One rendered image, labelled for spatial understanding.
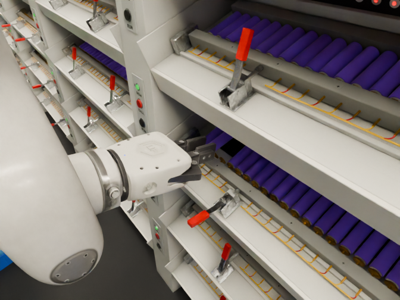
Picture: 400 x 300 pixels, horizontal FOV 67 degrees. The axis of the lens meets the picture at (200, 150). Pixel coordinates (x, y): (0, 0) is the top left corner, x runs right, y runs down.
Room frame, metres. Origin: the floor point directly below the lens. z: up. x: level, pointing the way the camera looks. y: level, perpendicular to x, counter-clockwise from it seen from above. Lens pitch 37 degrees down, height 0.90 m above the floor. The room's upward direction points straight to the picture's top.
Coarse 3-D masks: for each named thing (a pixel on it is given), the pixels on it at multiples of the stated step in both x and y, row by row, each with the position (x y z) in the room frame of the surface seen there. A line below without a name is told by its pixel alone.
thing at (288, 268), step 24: (192, 120) 0.52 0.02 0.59; (192, 192) 0.39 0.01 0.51; (216, 192) 0.38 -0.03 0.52; (216, 216) 0.33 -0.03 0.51; (240, 216) 0.33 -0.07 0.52; (240, 240) 0.29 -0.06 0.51; (264, 240) 0.28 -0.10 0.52; (264, 264) 0.26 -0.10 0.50; (288, 264) 0.24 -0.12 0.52; (312, 264) 0.24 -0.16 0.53; (288, 288) 0.22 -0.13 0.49; (312, 288) 0.21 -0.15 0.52; (336, 288) 0.20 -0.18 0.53
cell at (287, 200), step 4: (300, 184) 0.35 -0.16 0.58; (304, 184) 0.34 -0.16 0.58; (296, 188) 0.34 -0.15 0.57; (300, 188) 0.34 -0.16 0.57; (304, 188) 0.34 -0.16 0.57; (308, 188) 0.34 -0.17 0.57; (292, 192) 0.33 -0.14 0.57; (296, 192) 0.33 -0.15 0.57; (300, 192) 0.33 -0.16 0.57; (304, 192) 0.34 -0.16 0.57; (288, 196) 0.33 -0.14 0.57; (292, 196) 0.33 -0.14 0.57; (296, 196) 0.33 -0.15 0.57; (300, 196) 0.33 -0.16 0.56; (284, 200) 0.32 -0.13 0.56; (288, 200) 0.32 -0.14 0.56; (292, 200) 0.32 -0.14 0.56; (296, 200) 0.33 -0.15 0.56; (288, 204) 0.32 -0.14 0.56; (292, 204) 0.32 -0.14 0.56; (288, 208) 0.32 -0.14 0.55
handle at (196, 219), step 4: (224, 200) 0.34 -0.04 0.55; (216, 204) 0.34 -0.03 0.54; (220, 204) 0.34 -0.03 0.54; (224, 204) 0.34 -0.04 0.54; (212, 208) 0.33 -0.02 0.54; (216, 208) 0.33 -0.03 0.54; (220, 208) 0.33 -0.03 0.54; (200, 212) 0.32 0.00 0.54; (204, 212) 0.32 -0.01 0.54; (208, 212) 0.32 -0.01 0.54; (212, 212) 0.32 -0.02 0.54; (196, 216) 0.31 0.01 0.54; (200, 216) 0.31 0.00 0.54; (204, 216) 0.31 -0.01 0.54; (208, 216) 0.31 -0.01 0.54; (188, 220) 0.30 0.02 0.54; (192, 220) 0.30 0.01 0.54; (196, 220) 0.30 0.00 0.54; (200, 220) 0.30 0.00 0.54; (188, 224) 0.30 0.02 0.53; (192, 224) 0.29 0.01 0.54; (196, 224) 0.30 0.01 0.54
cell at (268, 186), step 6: (276, 174) 0.37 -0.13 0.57; (282, 174) 0.37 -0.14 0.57; (288, 174) 0.38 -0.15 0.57; (270, 180) 0.36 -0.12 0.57; (276, 180) 0.36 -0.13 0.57; (282, 180) 0.37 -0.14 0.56; (264, 186) 0.35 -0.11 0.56; (270, 186) 0.35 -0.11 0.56; (276, 186) 0.36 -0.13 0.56; (270, 192) 0.35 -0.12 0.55
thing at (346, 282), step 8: (208, 168) 0.43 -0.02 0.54; (216, 176) 0.41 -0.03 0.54; (248, 200) 0.35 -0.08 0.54; (256, 208) 0.33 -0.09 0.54; (264, 216) 0.31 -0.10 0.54; (272, 224) 0.30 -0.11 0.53; (288, 232) 0.28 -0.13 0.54; (296, 240) 0.27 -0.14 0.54; (304, 248) 0.26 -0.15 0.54; (312, 256) 0.24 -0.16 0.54; (320, 264) 0.23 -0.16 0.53; (328, 264) 0.23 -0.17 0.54; (336, 272) 0.22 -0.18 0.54; (352, 288) 0.20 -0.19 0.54; (360, 296) 0.19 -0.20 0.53; (368, 296) 0.19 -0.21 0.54
